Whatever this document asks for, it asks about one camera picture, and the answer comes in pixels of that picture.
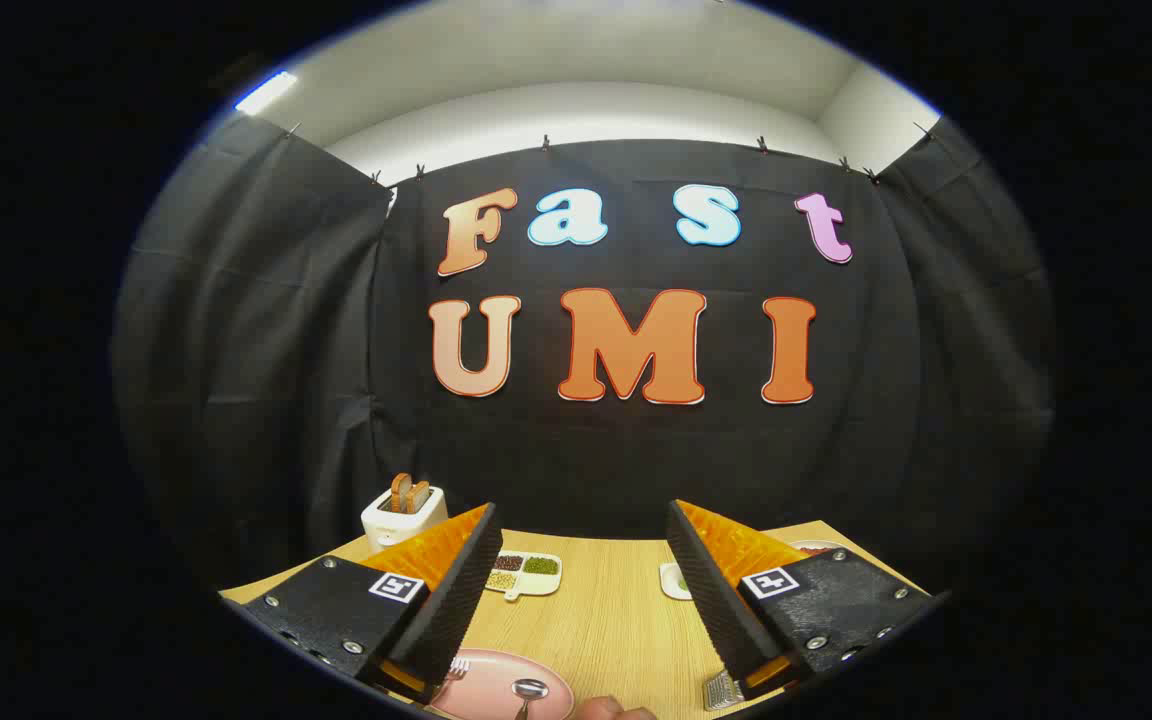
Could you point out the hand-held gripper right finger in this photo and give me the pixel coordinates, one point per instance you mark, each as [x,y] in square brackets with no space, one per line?
[711,600]

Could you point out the white square coaster tray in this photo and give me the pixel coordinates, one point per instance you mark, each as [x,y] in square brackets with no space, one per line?
[670,586]

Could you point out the metal spoon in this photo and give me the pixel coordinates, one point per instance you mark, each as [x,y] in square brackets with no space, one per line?
[529,688]

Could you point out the ceiling light panel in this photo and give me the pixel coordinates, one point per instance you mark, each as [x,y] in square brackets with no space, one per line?
[266,92]

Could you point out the pink round plate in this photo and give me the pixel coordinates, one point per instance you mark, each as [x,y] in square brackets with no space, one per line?
[486,692]

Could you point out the brown bread slice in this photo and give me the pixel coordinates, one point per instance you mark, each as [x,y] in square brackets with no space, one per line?
[400,492]
[420,497]

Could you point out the white oval food plate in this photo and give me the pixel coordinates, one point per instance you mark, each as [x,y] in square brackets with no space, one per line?
[816,546]

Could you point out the white divided dish with beans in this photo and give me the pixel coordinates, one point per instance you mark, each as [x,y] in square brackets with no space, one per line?
[528,584]

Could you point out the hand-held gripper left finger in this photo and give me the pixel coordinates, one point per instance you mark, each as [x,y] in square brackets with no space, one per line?
[456,600]

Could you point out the perforated metal tray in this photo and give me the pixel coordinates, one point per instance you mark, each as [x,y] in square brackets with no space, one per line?
[723,692]

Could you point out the white toaster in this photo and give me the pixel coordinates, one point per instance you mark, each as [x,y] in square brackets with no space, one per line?
[396,527]

